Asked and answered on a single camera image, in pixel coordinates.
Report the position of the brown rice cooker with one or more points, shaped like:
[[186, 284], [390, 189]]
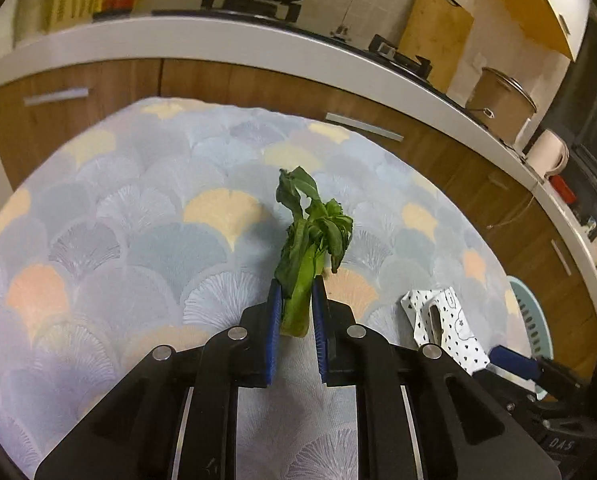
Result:
[[501, 104]]

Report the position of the black gas stove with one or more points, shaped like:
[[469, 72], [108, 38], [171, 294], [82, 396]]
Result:
[[284, 17]]

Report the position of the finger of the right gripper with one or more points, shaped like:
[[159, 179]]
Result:
[[515, 363]]

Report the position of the red tray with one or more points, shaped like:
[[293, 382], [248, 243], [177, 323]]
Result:
[[561, 187]]

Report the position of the white electric kettle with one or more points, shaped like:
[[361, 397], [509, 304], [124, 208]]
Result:
[[549, 155]]

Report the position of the green leafy vegetable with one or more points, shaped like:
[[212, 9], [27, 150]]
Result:
[[319, 236]]

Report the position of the light blue trash basket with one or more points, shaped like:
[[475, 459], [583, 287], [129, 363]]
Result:
[[521, 302]]

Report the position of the polka dot paper wrapper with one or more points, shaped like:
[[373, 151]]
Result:
[[437, 317]]

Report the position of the wooden base cabinets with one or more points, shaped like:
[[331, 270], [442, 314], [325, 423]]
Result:
[[520, 219]]

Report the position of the patterned tablecloth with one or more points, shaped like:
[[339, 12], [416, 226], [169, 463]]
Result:
[[160, 224]]

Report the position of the wooden cutting board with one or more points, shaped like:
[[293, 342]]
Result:
[[437, 30]]

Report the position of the dark window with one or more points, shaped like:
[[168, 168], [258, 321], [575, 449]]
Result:
[[573, 117]]

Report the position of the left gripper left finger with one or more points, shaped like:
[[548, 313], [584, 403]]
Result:
[[173, 416]]

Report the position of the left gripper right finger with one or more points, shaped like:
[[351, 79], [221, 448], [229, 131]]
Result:
[[419, 414]]

